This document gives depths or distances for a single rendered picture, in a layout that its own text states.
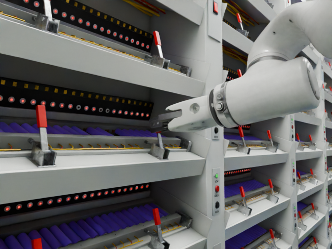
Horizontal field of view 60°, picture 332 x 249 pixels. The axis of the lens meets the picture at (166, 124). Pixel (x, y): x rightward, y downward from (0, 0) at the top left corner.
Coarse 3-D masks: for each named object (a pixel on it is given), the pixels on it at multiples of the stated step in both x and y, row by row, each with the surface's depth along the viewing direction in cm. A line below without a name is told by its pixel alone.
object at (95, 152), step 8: (0, 152) 41; (8, 152) 42; (16, 152) 42; (24, 152) 43; (64, 152) 48; (72, 152) 49; (80, 152) 51; (88, 152) 52; (96, 152) 53; (104, 152) 55; (112, 152) 56; (120, 152) 58; (128, 152) 60; (136, 152) 61; (144, 152) 63
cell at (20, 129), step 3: (12, 123) 52; (15, 123) 52; (12, 126) 51; (15, 126) 50; (18, 126) 50; (21, 126) 51; (15, 129) 50; (18, 129) 49; (21, 129) 49; (24, 129) 50; (18, 132) 49; (21, 132) 49; (24, 132) 48; (27, 132) 48
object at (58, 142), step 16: (0, 144) 43; (16, 144) 44; (48, 144) 48; (64, 144) 51; (80, 144) 53; (96, 144) 56; (112, 144) 59; (128, 144) 62; (144, 144) 66; (176, 144) 76
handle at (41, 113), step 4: (36, 108) 44; (40, 108) 44; (44, 108) 44; (36, 112) 44; (40, 112) 44; (44, 112) 44; (40, 116) 43; (44, 116) 44; (40, 120) 43; (44, 120) 44; (40, 124) 43; (44, 124) 43; (40, 128) 43; (44, 128) 43; (40, 132) 43; (44, 132) 43; (40, 136) 43; (44, 136) 43; (40, 140) 43; (44, 140) 43; (44, 144) 43; (40, 148) 43; (44, 148) 42
